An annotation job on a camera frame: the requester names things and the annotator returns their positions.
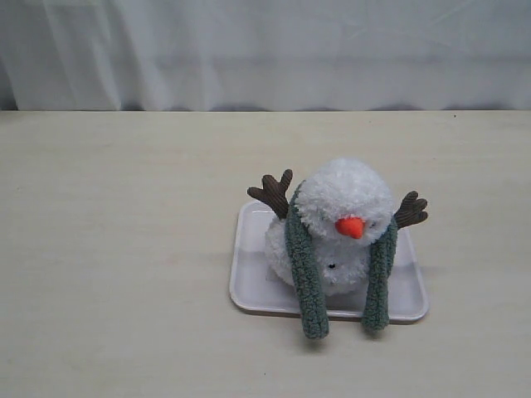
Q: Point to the white plush snowman toy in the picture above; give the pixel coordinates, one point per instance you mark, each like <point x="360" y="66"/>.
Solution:
<point x="345" y="206"/>

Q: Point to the green knitted cloth piece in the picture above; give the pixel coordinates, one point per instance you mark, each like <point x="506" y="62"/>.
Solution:
<point x="309" y="289"/>

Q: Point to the white plastic tray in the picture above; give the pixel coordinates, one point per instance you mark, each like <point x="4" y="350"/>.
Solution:
<point x="255" y="288"/>

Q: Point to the white backdrop curtain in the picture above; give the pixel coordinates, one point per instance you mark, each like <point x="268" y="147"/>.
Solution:
<point x="265" y="55"/>

